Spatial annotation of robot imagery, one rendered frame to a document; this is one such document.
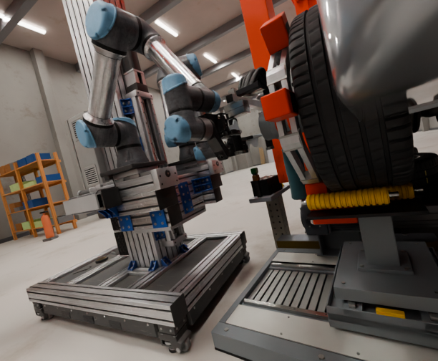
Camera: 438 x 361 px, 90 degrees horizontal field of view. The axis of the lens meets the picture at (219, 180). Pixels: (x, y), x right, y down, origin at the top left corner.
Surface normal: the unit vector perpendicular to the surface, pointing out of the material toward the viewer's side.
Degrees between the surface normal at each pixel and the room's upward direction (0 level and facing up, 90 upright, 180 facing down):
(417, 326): 90
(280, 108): 90
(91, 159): 90
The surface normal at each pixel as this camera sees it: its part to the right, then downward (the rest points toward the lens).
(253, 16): -0.55, 0.18
